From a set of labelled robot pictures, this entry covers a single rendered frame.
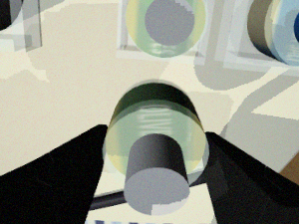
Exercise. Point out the black cylinder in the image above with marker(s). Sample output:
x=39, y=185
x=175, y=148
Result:
x=5, y=14

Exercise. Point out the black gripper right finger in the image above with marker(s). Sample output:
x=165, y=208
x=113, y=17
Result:
x=244, y=191

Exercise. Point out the blue-capped glass jar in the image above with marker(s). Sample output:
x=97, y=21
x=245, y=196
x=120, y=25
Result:
x=272, y=28

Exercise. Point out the dark grey rod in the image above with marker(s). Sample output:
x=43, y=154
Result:
x=118, y=198

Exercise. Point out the dark box with tan top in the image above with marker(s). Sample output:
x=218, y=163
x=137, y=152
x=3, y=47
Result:
x=291, y=171

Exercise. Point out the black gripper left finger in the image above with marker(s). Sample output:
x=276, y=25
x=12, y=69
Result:
x=58, y=187

